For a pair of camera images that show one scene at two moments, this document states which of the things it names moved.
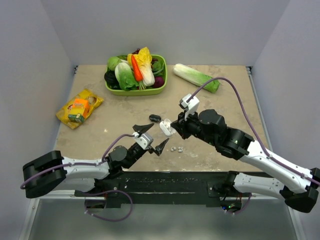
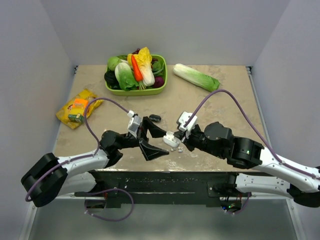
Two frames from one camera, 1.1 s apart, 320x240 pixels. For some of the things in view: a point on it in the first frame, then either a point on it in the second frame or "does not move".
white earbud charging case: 166,127 to 171,140
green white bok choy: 124,73 does not move
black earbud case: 155,118 does not move
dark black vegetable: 112,81 does not move
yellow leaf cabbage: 144,59 does not move
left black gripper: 151,149 to 143,131
